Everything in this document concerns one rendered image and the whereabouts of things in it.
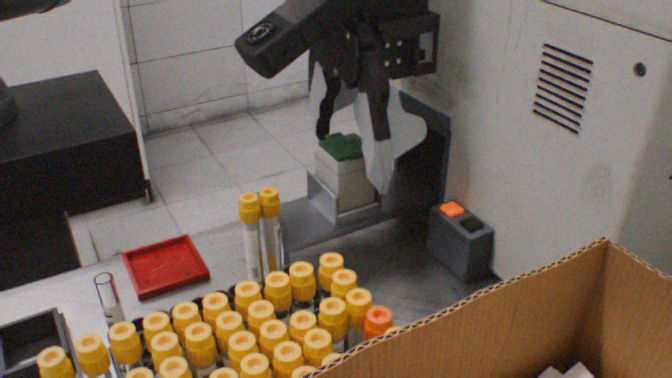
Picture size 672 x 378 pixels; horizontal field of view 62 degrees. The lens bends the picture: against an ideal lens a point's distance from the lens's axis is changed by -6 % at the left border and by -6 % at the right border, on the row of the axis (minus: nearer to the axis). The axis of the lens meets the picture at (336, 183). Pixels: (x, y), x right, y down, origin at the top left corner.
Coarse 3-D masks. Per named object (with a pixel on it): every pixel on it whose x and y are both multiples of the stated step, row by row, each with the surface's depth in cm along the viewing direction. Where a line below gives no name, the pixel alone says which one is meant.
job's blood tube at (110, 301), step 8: (104, 272) 38; (96, 280) 37; (104, 280) 38; (112, 280) 37; (96, 288) 37; (104, 288) 37; (112, 288) 37; (104, 296) 37; (112, 296) 38; (104, 304) 38; (112, 304) 38; (120, 304) 39; (104, 312) 38; (112, 312) 38; (120, 312) 39; (112, 320) 38; (120, 320) 39
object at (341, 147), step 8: (328, 136) 54; (336, 136) 54; (344, 136) 54; (352, 136) 54; (320, 144) 53; (328, 144) 53; (336, 144) 53; (344, 144) 53; (352, 144) 53; (360, 144) 53; (328, 152) 52; (336, 152) 52; (344, 152) 52; (352, 152) 52; (360, 152) 52; (336, 160) 51; (344, 160) 51; (352, 160) 51
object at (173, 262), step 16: (176, 240) 57; (128, 256) 55; (144, 256) 56; (160, 256) 56; (176, 256) 56; (192, 256) 56; (128, 272) 53; (144, 272) 54; (160, 272) 54; (176, 272) 54; (192, 272) 54; (208, 272) 53; (144, 288) 52; (160, 288) 51; (176, 288) 52
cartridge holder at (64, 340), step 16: (16, 320) 43; (32, 320) 44; (48, 320) 44; (64, 320) 46; (0, 336) 42; (16, 336) 43; (32, 336) 44; (48, 336) 45; (64, 336) 42; (0, 352) 40; (16, 352) 43; (32, 352) 43; (64, 352) 41; (0, 368) 39; (16, 368) 39; (32, 368) 40
